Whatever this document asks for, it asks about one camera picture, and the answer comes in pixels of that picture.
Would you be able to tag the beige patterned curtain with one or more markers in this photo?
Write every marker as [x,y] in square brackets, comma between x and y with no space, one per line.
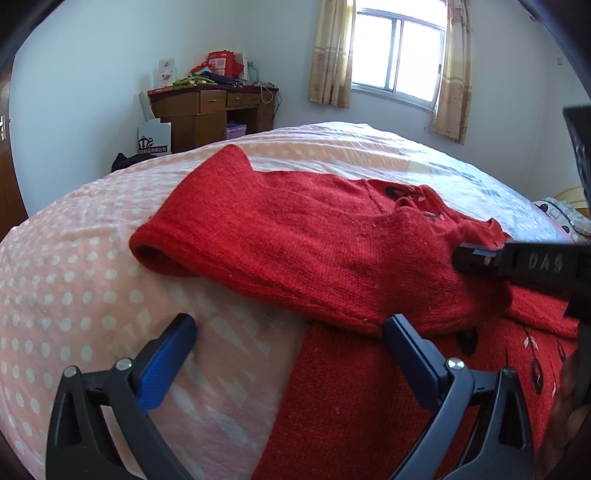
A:
[455,74]
[330,55]

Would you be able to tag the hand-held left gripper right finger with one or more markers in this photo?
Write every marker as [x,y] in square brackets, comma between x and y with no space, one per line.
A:
[411,357]

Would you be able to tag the purple box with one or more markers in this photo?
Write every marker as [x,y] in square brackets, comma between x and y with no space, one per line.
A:
[236,130]

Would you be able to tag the window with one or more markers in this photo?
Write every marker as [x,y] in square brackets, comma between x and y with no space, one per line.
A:
[415,55]

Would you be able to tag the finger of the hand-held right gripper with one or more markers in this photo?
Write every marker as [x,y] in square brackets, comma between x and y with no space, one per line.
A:
[480,261]

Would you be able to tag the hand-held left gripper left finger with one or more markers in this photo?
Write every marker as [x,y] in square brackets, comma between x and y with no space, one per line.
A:
[167,362]

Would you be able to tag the brown wooden door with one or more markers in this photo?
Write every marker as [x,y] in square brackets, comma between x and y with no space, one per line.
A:
[9,175]

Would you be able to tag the black cloth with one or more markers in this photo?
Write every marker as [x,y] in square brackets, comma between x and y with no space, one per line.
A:
[127,161]

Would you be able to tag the green cloth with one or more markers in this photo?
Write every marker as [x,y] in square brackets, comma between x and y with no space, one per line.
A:
[194,81]

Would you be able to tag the brown wooden desk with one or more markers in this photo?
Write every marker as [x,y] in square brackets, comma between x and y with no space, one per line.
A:
[184,120]

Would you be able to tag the pink and blue dotted bedsheet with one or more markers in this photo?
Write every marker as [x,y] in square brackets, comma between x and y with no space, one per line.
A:
[92,277]

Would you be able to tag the red knitted sweater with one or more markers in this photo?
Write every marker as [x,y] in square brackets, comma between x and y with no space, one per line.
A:
[300,240]

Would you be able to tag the white card box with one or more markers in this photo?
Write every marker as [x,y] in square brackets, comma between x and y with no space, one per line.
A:
[166,74]

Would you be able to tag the grey patterned pillow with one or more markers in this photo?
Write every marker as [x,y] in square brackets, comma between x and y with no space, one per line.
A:
[561,213]

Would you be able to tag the white cardboard sheet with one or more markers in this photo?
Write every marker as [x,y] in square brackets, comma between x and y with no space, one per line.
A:
[145,106]

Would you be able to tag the red gift box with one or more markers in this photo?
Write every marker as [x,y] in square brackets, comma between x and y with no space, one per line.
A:
[224,64]

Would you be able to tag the white printed paper bag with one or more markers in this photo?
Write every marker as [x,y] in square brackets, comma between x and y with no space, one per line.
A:
[154,138]

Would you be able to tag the cream bed headboard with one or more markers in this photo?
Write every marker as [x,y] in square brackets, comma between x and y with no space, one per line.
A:
[572,194]

